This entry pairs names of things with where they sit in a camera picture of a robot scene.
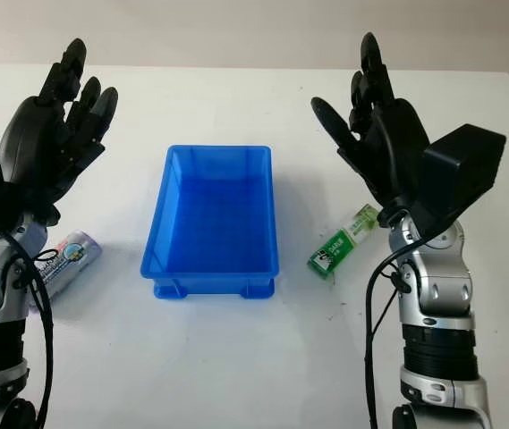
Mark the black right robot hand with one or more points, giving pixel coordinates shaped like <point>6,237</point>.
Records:
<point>392,147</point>

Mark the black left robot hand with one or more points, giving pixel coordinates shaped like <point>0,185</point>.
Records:
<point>30,138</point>

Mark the green toothpaste box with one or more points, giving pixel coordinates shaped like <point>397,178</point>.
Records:
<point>334,252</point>

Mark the lavender cylindrical container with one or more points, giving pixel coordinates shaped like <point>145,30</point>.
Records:
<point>73,257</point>

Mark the blue plastic tray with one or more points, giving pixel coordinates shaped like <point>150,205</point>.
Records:
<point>211,214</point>

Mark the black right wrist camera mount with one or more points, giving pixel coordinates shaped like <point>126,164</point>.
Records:
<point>464,170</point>

